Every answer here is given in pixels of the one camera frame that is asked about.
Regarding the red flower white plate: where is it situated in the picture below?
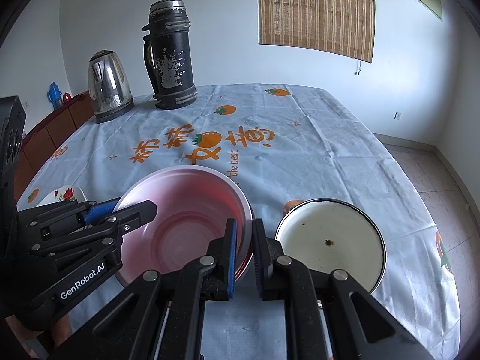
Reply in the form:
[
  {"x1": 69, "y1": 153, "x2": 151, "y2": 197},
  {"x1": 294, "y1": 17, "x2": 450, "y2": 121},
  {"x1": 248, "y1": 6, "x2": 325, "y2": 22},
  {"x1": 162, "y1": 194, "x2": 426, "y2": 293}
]
[{"x1": 37, "y1": 185, "x2": 87, "y2": 206}]

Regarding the red plastic bowl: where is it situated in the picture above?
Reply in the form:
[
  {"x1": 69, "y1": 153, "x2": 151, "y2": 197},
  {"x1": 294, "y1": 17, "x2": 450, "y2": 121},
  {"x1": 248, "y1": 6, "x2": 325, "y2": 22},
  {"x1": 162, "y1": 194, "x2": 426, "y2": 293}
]
[{"x1": 115, "y1": 165, "x2": 254, "y2": 285}]

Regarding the white enamel bowl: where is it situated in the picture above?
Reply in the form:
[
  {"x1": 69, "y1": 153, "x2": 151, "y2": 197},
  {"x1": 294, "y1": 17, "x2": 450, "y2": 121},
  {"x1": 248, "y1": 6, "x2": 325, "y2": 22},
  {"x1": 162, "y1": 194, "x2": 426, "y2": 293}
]
[{"x1": 275, "y1": 198, "x2": 387, "y2": 293}]

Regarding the stainless steel bowl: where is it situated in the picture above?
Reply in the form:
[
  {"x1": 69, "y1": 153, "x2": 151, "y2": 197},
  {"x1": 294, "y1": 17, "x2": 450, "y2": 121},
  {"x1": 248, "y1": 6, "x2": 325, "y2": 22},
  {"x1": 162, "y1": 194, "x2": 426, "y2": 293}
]
[{"x1": 116, "y1": 194, "x2": 252, "y2": 286}]

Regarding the left hand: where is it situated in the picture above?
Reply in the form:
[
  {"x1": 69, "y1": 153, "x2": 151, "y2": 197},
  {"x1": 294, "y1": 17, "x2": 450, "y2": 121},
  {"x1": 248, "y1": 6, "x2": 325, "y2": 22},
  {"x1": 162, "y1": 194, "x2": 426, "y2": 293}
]
[{"x1": 5, "y1": 314, "x2": 72, "y2": 359}]

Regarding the brown wooden sideboard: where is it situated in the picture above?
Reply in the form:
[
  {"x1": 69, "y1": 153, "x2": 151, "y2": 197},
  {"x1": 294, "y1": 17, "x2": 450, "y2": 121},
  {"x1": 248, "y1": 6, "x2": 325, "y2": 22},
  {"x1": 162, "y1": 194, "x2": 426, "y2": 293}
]
[{"x1": 14, "y1": 91, "x2": 94, "y2": 202}]

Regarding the small red jar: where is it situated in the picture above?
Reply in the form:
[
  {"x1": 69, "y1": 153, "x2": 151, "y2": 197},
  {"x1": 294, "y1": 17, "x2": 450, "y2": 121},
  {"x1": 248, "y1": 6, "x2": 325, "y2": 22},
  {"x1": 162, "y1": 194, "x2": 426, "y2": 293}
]
[{"x1": 63, "y1": 93, "x2": 72, "y2": 103}]

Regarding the stainless steel electric kettle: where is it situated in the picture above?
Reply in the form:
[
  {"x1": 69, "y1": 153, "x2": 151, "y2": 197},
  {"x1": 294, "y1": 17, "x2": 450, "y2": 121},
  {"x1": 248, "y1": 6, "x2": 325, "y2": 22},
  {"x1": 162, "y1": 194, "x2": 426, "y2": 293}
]
[{"x1": 88, "y1": 49, "x2": 134, "y2": 124}]

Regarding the blue thermos jug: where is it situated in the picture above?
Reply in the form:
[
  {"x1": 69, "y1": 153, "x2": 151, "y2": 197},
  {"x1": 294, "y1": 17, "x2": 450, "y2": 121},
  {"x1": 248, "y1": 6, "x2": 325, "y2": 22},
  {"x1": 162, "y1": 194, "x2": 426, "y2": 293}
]
[{"x1": 46, "y1": 82, "x2": 63, "y2": 110}]

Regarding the black thermos flask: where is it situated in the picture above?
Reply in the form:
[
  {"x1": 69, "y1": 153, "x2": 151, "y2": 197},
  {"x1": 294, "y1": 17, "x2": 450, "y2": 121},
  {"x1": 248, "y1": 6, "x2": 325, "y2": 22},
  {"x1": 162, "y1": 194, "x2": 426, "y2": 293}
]
[{"x1": 142, "y1": 0, "x2": 197, "y2": 110}]

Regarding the light blue printed tablecloth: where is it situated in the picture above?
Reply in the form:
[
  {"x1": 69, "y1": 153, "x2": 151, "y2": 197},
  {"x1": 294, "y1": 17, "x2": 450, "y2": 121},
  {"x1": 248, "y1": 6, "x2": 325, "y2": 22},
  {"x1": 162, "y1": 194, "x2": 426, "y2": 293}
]
[{"x1": 18, "y1": 85, "x2": 461, "y2": 359}]

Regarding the bamboo window blind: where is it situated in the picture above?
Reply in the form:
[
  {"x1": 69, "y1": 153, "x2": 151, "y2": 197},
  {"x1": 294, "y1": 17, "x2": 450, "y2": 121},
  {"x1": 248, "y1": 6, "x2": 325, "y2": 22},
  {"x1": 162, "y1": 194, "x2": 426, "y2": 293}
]
[{"x1": 259, "y1": 0, "x2": 375, "y2": 63}]

